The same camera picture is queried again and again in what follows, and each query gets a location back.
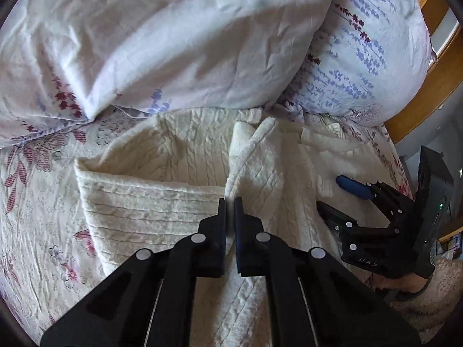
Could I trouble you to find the person's right hand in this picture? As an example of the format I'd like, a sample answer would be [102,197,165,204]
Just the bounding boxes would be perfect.
[372,273,428,294]

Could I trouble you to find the white blue-lavender pillow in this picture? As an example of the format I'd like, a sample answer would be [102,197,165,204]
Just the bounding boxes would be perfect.
[265,0,432,127]

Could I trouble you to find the wooden bed headboard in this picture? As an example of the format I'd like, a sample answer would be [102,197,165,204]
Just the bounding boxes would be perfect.
[385,0,462,143]

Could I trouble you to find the black camera box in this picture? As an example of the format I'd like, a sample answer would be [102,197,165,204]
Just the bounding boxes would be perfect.
[415,146,453,263]

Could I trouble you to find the cream cable-knit sweater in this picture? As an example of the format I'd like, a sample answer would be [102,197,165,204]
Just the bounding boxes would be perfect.
[74,107,414,347]

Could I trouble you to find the pale pink floral pillow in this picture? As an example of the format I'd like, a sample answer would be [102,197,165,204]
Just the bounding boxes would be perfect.
[1,0,332,147]

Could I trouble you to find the floral bed sheet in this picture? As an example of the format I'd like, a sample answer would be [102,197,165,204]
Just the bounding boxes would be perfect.
[1,110,410,342]

